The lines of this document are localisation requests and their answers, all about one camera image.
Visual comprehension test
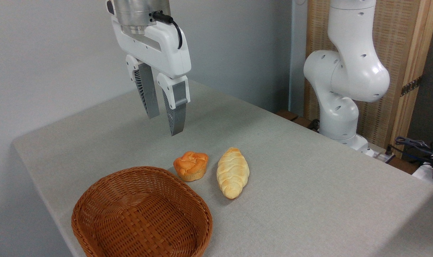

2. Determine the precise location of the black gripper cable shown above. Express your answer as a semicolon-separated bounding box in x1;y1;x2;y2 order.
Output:
151;11;183;50

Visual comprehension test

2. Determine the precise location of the pale braided long bread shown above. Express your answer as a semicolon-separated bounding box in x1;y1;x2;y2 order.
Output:
216;147;250;200

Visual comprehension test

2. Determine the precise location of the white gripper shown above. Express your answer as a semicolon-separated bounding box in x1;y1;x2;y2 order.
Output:
111;16;192;137

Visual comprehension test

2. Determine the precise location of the orange muffin-shaped bread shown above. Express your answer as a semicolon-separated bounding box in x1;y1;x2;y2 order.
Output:
173;151;209;182

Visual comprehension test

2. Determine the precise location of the brown woven wicker basket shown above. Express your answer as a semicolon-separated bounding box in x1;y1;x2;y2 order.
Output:
71;166;214;257

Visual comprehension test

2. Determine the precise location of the blue-grey cable bundle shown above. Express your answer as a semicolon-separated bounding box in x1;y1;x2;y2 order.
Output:
394;136;433;165

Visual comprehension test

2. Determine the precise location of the metal screen hinge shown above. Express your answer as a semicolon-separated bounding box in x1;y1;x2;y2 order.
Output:
400;76;423;97

